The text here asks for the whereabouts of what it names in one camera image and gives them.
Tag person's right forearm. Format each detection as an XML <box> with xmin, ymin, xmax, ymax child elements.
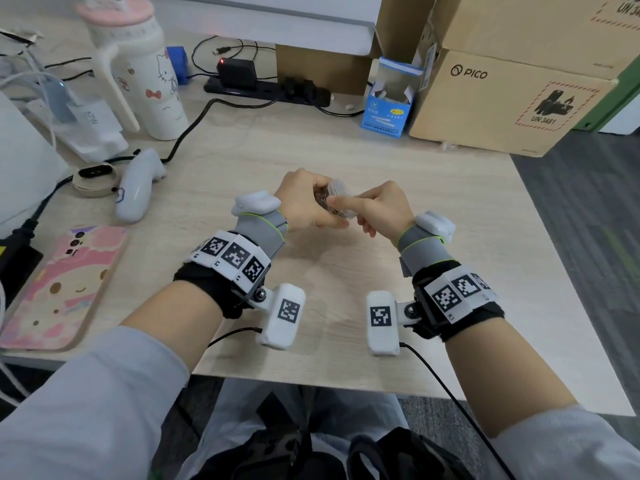
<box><xmin>443</xmin><ymin>317</ymin><xmax>640</xmax><ymax>480</ymax></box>

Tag plain brown cardboard box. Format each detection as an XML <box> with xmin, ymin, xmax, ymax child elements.
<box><xmin>275</xmin><ymin>0</ymin><xmax>436</xmax><ymax>95</ymax></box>

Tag grey wrist brace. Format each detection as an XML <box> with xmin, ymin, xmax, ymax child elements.
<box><xmin>397</xmin><ymin>225</ymin><xmax>453</xmax><ymax>278</ymax></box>
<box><xmin>233</xmin><ymin>210</ymin><xmax>289</xmax><ymax>259</ymax></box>

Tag white box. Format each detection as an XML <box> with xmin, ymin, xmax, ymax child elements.
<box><xmin>0</xmin><ymin>89</ymin><xmax>73</xmax><ymax>241</ymax></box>

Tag person's left hand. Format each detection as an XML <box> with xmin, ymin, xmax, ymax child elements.
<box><xmin>273</xmin><ymin>167</ymin><xmax>352</xmax><ymax>234</ymax></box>

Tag white left hand tracker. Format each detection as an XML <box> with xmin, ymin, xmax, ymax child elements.
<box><xmin>231</xmin><ymin>190</ymin><xmax>283</xmax><ymax>217</ymax></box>

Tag marker wristband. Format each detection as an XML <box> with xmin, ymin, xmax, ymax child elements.
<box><xmin>173</xmin><ymin>230</ymin><xmax>273</xmax><ymax>319</ymax></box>
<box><xmin>411</xmin><ymin>262</ymin><xmax>506</xmax><ymax>343</ymax></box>

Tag thick black power cable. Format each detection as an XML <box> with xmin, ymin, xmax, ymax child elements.
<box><xmin>19</xmin><ymin>98</ymin><xmax>279</xmax><ymax>241</ymax></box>

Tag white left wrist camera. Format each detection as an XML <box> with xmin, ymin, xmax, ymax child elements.
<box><xmin>255</xmin><ymin>283</ymin><xmax>307</xmax><ymax>351</ymax></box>

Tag person's left forearm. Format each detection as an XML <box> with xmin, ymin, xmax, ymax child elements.
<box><xmin>0</xmin><ymin>282</ymin><xmax>225</xmax><ymax>480</ymax></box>

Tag black camera cable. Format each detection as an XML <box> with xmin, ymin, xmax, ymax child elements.
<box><xmin>399</xmin><ymin>342</ymin><xmax>519</xmax><ymax>480</ymax></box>
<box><xmin>206</xmin><ymin>327</ymin><xmax>263</xmax><ymax>349</ymax></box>

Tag white cartoon bottle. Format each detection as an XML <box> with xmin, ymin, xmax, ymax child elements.
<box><xmin>75</xmin><ymin>0</ymin><xmax>190</xmax><ymax>141</ymax></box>

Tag beige round charger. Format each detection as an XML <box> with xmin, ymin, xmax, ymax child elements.
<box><xmin>72</xmin><ymin>162</ymin><xmax>121</xmax><ymax>198</ymax></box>

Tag left marker wristband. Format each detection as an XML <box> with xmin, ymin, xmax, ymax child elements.
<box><xmin>173</xmin><ymin>230</ymin><xmax>273</xmax><ymax>319</ymax></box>

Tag white handheld controller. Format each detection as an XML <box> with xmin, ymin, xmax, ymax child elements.
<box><xmin>115</xmin><ymin>148</ymin><xmax>167</xmax><ymax>224</ymax></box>

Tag black right camera cable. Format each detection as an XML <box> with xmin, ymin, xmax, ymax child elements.
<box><xmin>399</xmin><ymin>342</ymin><xmax>519</xmax><ymax>480</ymax></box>

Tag grey left wrist brace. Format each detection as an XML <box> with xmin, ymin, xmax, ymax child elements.
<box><xmin>233</xmin><ymin>210</ymin><xmax>289</xmax><ymax>259</ymax></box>

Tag thin black cable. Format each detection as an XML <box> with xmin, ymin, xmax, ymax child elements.
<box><xmin>191</xmin><ymin>35</ymin><xmax>279</xmax><ymax>78</ymax></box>

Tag small blue box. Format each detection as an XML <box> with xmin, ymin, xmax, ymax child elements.
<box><xmin>165</xmin><ymin>45</ymin><xmax>189</xmax><ymax>87</ymax></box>

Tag person's right hand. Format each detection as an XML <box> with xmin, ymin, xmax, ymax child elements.
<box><xmin>325</xmin><ymin>179</ymin><xmax>417</xmax><ymax>248</ymax></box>

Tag person's leg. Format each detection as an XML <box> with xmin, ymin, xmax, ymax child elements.
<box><xmin>177</xmin><ymin>377</ymin><xmax>311</xmax><ymax>480</ymax></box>
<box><xmin>299</xmin><ymin>387</ymin><xmax>409</xmax><ymax>441</ymax></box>

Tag small clear plastic jar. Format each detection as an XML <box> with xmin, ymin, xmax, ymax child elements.
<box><xmin>313</xmin><ymin>178</ymin><xmax>361</xmax><ymax>221</ymax></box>

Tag person's left leg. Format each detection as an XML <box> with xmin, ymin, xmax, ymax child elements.
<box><xmin>177</xmin><ymin>377</ymin><xmax>311</xmax><ymax>480</ymax></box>

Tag black left camera cable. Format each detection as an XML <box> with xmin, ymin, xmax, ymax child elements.
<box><xmin>206</xmin><ymin>327</ymin><xmax>263</xmax><ymax>349</ymax></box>

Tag black backpack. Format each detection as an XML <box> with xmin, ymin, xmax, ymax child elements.
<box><xmin>192</xmin><ymin>392</ymin><xmax>476</xmax><ymax>480</ymax></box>

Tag pink cartoon phone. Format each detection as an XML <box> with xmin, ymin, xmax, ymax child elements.
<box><xmin>0</xmin><ymin>224</ymin><xmax>129</xmax><ymax>351</ymax></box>

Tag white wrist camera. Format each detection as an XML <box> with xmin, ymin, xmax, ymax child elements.
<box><xmin>255</xmin><ymin>283</ymin><xmax>307</xmax><ymax>351</ymax></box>
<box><xmin>365</xmin><ymin>290</ymin><xmax>423</xmax><ymax>357</ymax></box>

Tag silver paper clip bundle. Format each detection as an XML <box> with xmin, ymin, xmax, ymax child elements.
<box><xmin>315</xmin><ymin>187</ymin><xmax>346</xmax><ymax>215</ymax></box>

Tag white cable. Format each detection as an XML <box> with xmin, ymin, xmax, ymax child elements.
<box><xmin>0</xmin><ymin>354</ymin><xmax>31</xmax><ymax>408</ymax></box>

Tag wooden desk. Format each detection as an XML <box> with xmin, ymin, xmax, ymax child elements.
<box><xmin>0</xmin><ymin>9</ymin><xmax>636</xmax><ymax>418</ymax></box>

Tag white paper bag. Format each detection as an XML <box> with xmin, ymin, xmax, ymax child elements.
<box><xmin>0</xmin><ymin>77</ymin><xmax>130</xmax><ymax>163</ymax></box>

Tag green cabinet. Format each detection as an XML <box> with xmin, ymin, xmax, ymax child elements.
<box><xmin>572</xmin><ymin>59</ymin><xmax>640</xmax><ymax>133</ymax></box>

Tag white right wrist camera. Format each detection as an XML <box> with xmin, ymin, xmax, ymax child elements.
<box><xmin>365</xmin><ymin>290</ymin><xmax>423</xmax><ymax>357</ymax></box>

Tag black power brick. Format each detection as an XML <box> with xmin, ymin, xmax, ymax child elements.
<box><xmin>0</xmin><ymin>229</ymin><xmax>45</xmax><ymax>305</ymax></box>

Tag right marker wristband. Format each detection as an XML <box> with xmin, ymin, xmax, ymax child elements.
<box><xmin>411</xmin><ymin>262</ymin><xmax>506</xmax><ymax>343</ymax></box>

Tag cardboard box with red label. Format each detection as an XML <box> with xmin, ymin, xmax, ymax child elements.
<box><xmin>432</xmin><ymin>0</ymin><xmax>640</xmax><ymax>81</ymax></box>
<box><xmin>409</xmin><ymin>48</ymin><xmax>620</xmax><ymax>158</ymax></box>

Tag blue paper clip box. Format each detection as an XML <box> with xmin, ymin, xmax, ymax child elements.
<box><xmin>361</xmin><ymin>56</ymin><xmax>426</xmax><ymax>139</ymax></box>

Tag black charger adapter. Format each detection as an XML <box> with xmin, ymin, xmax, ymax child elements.
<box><xmin>216</xmin><ymin>57</ymin><xmax>257</xmax><ymax>91</ymax></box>

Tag black power strip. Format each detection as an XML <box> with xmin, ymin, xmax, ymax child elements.
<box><xmin>203</xmin><ymin>76</ymin><xmax>332</xmax><ymax>108</ymax></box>

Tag person's right leg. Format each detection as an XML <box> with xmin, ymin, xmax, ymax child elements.
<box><xmin>299</xmin><ymin>387</ymin><xmax>409</xmax><ymax>441</ymax></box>

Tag grey right wrist brace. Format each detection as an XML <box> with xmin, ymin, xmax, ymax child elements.
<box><xmin>397</xmin><ymin>225</ymin><xmax>453</xmax><ymax>278</ymax></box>

